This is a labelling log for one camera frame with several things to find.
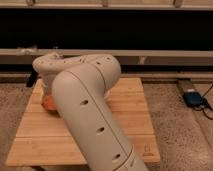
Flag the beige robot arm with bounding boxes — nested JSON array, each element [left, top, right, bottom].
[[33, 53, 148, 171]]

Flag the orange bowl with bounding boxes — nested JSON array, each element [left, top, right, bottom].
[[42, 95, 56, 111]]

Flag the wooden board table top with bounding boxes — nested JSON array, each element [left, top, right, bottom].
[[6, 78, 160, 166]]

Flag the blue power adapter box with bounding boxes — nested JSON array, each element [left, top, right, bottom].
[[183, 91, 202, 107]]

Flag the black cable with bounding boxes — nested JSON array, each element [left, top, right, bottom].
[[193, 83, 213, 120]]

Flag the wooden window frame rail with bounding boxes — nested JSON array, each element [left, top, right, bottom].
[[0, 48, 213, 65]]

